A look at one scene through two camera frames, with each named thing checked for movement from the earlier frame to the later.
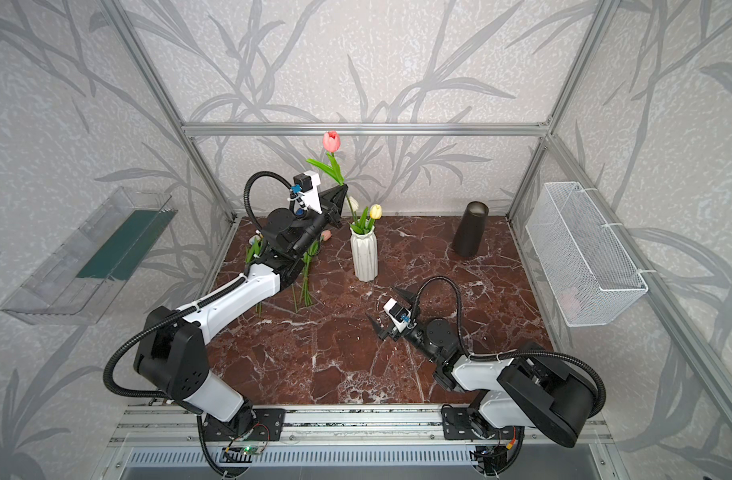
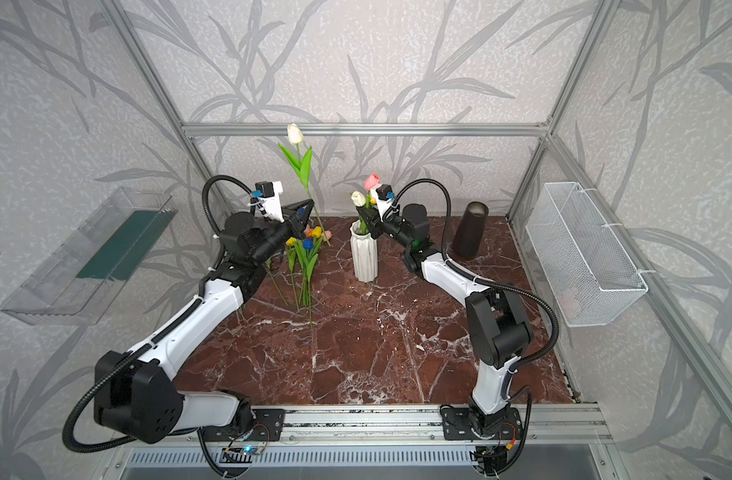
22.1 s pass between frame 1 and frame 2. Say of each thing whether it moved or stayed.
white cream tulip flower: moved
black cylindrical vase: stayed
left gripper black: moved
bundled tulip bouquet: stayed
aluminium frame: stayed
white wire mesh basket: stayed
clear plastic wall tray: stayed
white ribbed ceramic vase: stayed
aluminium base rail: stayed
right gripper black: moved
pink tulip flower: moved
